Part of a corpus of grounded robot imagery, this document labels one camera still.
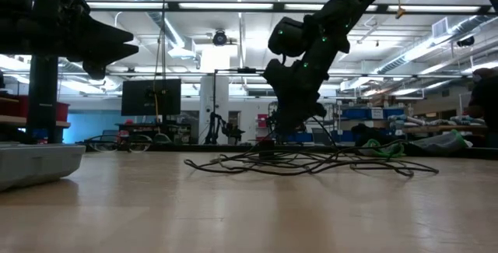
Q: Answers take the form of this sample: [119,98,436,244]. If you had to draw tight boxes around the white ceiling vent grille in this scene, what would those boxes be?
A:
[431,16,449,39]

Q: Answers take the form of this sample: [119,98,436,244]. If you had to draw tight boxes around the person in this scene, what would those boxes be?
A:
[466,67,498,148]

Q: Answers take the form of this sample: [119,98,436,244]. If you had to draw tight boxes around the black ceiling speaker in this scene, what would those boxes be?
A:
[455,34,476,48]

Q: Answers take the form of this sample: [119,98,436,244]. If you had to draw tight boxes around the pile of folded cloths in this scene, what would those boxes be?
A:
[388,114,487,128]

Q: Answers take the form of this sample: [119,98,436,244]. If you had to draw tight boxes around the wooden workbench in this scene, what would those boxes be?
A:
[404,125,489,135]

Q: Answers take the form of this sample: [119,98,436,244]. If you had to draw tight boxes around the black round cord spool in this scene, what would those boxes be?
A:
[82,61,107,82]

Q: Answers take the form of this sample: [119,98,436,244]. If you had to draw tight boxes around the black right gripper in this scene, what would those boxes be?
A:
[259,52,331,159]

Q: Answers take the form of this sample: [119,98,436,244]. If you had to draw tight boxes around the white LED light bar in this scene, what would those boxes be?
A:
[87,2,169,10]
[388,5,482,13]
[178,2,275,10]
[283,3,378,12]

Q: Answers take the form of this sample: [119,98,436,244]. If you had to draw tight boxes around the red storage bin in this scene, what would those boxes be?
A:
[0,95,30,118]
[56,101,71,123]

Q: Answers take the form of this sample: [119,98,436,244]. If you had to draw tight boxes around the grey plastic tool case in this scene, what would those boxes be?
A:
[0,142,86,192]

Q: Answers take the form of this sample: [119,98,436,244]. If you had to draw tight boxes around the black monitor screen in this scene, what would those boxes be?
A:
[121,78,182,117]

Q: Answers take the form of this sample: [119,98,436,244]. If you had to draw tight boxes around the blue storage bin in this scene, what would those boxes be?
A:
[330,129,357,143]
[383,107,405,119]
[286,132,312,143]
[341,107,371,120]

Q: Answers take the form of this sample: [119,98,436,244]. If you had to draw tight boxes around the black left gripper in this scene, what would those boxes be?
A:
[33,0,139,66]

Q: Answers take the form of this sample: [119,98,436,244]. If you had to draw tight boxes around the red drawer box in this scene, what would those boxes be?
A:
[255,113,270,130]

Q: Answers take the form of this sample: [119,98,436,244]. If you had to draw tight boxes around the grey chair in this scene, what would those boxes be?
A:
[310,127,332,145]

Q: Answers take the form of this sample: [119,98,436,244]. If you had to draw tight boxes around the black round overhead camera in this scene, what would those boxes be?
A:
[212,30,230,47]

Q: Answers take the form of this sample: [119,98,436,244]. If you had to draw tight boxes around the long thin black cord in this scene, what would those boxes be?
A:
[183,115,440,178]

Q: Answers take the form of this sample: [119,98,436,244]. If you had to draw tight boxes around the short looped black cable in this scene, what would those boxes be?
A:
[83,133,172,153]

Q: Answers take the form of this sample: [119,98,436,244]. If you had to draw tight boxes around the wooden shelf board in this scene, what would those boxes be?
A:
[0,114,72,129]

